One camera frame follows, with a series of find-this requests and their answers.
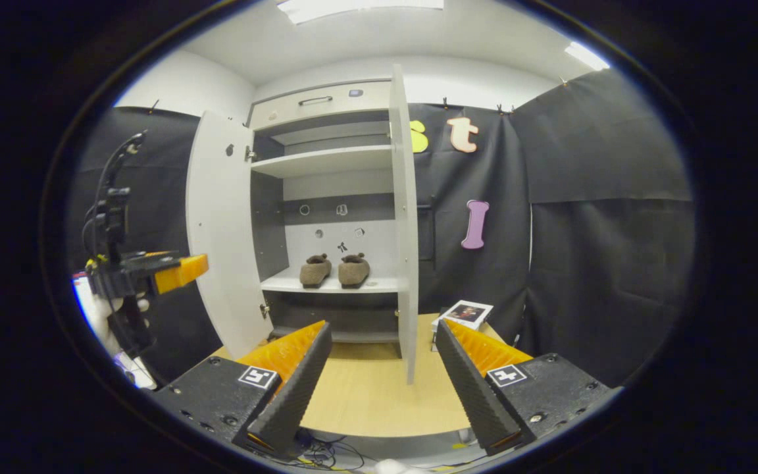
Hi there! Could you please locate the narrow ceiling light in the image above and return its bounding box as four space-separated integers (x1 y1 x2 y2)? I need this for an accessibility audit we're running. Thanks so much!
563 41 611 72

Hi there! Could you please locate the white shoe cabinet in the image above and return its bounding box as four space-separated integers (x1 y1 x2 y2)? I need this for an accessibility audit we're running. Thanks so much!
247 79 401 344

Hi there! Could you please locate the rectangular ceiling light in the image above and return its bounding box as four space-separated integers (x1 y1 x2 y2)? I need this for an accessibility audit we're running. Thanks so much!
277 0 445 26

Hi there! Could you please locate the computer monitor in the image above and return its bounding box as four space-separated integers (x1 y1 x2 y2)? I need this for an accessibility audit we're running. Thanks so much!
71 271 98 336

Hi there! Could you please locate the brown fuzzy shoe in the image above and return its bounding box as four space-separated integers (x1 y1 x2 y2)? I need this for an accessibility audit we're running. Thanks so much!
338 253 370 288
299 253 332 288

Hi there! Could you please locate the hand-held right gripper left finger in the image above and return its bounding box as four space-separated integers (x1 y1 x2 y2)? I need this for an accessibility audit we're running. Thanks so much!
152 321 334 455

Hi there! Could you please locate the tangle of floor cables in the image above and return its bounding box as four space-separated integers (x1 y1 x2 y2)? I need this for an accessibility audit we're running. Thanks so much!
293 431 366 471

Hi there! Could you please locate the black backdrop cloth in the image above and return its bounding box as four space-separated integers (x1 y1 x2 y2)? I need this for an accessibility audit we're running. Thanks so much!
66 69 695 389

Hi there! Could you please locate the stack of white books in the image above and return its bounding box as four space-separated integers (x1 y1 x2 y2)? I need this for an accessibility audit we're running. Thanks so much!
432 300 494 350

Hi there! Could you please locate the white cabinet drawer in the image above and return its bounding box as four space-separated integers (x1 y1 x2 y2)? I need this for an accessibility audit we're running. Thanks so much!
249 80 393 130

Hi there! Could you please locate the white cabinet door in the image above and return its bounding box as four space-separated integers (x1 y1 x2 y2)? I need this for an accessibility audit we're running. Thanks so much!
185 110 273 359
389 64 419 384

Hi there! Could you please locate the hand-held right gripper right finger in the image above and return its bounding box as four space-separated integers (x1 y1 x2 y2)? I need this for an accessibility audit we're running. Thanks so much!
435 319 623 456

